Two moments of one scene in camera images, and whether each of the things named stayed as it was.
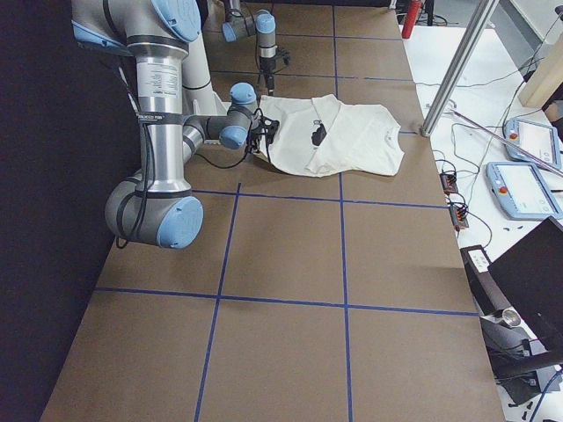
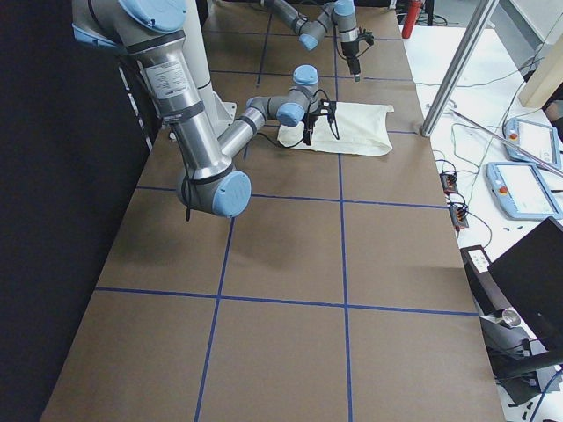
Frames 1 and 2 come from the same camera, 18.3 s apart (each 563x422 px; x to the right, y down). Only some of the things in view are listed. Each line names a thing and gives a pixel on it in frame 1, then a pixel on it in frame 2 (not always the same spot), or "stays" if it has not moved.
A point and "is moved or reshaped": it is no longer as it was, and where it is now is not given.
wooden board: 547,79 stays
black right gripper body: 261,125 → 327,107
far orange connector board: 449,182 stays
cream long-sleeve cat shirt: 322,135 is moved or reshaped
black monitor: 530,272 stays
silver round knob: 511,317 stays
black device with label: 487,294 stays
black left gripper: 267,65 → 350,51
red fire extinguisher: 415,7 stays
